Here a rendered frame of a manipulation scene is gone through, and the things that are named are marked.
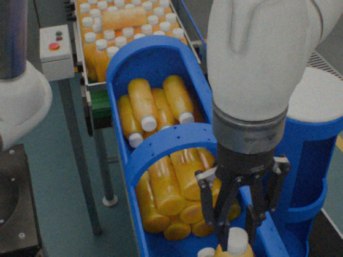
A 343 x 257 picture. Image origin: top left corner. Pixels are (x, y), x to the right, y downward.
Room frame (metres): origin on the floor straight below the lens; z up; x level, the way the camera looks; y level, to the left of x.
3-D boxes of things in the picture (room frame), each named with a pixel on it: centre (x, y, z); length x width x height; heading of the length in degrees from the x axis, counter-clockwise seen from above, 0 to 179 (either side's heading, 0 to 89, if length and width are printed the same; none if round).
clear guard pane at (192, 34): (1.93, -0.09, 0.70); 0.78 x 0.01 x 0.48; 11
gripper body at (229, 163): (0.43, -0.10, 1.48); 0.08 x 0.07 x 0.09; 100
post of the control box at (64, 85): (1.41, 0.38, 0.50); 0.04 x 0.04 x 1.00; 11
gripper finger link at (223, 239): (0.43, -0.08, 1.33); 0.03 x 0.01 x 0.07; 10
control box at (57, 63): (1.41, 0.38, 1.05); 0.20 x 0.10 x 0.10; 11
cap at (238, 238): (0.43, -0.10, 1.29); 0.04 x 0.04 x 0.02
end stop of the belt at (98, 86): (1.34, 0.07, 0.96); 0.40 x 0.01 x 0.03; 101
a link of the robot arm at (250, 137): (0.43, -0.10, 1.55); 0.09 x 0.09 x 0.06
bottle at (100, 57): (1.41, 0.22, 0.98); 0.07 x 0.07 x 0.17
